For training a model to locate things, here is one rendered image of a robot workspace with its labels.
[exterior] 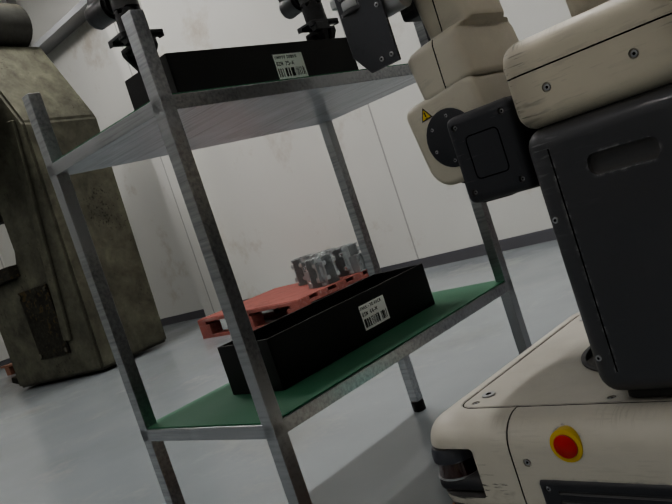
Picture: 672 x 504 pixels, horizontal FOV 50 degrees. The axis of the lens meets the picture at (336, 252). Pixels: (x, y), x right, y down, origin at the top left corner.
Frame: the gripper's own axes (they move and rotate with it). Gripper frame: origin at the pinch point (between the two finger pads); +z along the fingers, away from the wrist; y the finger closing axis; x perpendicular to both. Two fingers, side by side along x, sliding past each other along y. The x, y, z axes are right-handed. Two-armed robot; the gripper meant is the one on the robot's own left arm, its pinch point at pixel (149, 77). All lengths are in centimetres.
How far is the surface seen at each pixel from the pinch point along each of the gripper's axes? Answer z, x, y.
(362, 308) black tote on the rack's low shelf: 62, 10, -29
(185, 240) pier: 24, -467, -310
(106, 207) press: -20, -419, -214
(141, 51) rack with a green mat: 2.8, 24.9, 17.4
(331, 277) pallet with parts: 84, -240, -262
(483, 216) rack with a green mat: 52, 22, -70
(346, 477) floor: 105, -13, -28
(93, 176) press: -47, -417, -211
